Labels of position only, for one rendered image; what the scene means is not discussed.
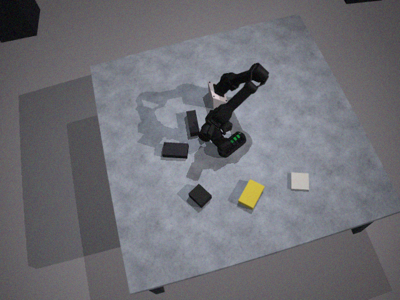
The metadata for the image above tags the yellow rectangular block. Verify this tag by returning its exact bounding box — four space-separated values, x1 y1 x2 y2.
238 179 264 210

